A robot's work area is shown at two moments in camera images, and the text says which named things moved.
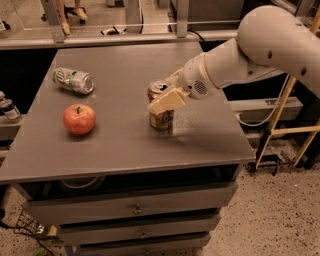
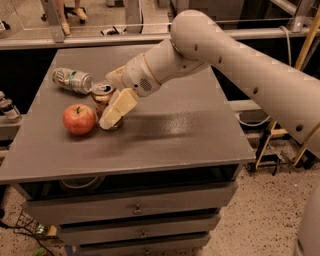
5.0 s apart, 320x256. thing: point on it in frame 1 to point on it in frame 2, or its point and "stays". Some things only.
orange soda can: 162,121 to 102,92
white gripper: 193,79 to 136,77
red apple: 79,118 stays
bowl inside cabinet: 82,184 stays
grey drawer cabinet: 116,178 stays
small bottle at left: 8,108 stays
